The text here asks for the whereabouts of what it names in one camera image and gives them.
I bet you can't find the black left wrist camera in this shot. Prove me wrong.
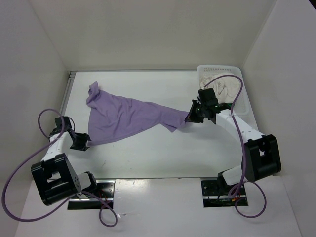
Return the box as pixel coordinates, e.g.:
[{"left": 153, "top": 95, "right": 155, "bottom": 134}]
[{"left": 50, "top": 116, "right": 75, "bottom": 136}]

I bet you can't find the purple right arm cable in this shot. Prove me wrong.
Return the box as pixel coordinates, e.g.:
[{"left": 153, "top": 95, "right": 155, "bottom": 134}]
[{"left": 203, "top": 74, "right": 268, "bottom": 218}]

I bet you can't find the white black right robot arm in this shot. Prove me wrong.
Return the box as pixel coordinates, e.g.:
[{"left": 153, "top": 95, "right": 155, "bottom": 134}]
[{"left": 185, "top": 100, "right": 281, "bottom": 196}]

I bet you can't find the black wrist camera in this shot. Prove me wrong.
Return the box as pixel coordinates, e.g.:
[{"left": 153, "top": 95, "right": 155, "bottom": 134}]
[
  {"left": 50, "top": 116, "right": 75, "bottom": 136},
  {"left": 198, "top": 88, "right": 218, "bottom": 106}
]

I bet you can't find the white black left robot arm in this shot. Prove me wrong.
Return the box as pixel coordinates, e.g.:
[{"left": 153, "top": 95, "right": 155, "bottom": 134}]
[{"left": 31, "top": 128, "right": 99, "bottom": 206}]

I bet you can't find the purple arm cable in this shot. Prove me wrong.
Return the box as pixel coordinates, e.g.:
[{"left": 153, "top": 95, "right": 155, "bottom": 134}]
[
  {"left": 1, "top": 108, "right": 118, "bottom": 227},
  {"left": 203, "top": 74, "right": 268, "bottom": 218}
]

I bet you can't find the cream white t-shirt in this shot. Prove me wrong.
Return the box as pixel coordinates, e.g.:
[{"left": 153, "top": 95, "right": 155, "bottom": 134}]
[{"left": 199, "top": 73, "right": 241, "bottom": 104}]

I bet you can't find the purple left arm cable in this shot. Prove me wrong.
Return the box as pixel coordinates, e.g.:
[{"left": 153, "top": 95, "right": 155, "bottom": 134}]
[{"left": 1, "top": 108, "right": 118, "bottom": 227}]

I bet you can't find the white plastic laundry basket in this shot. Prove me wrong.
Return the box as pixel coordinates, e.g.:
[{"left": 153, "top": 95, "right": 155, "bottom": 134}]
[{"left": 197, "top": 65, "right": 250, "bottom": 117}]

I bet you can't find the purple t-shirt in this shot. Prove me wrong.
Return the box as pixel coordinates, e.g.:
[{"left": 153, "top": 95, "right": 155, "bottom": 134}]
[{"left": 86, "top": 82, "right": 188, "bottom": 146}]

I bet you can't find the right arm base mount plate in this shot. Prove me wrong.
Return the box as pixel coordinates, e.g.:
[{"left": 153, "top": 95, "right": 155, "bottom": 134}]
[{"left": 201, "top": 178, "right": 248, "bottom": 208}]

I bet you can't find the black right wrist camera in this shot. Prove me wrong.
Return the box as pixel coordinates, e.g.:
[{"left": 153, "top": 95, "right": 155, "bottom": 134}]
[{"left": 198, "top": 88, "right": 218, "bottom": 106}]

